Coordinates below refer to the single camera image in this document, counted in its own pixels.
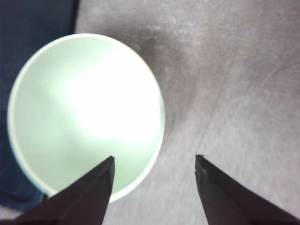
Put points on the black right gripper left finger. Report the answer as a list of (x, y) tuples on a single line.
[(82, 201)]

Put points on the black rectangular tray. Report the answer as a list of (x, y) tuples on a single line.
[(28, 28)]

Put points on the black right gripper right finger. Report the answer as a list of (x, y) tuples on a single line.
[(227, 200)]

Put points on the green ceramic bowl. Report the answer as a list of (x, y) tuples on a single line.
[(80, 101)]

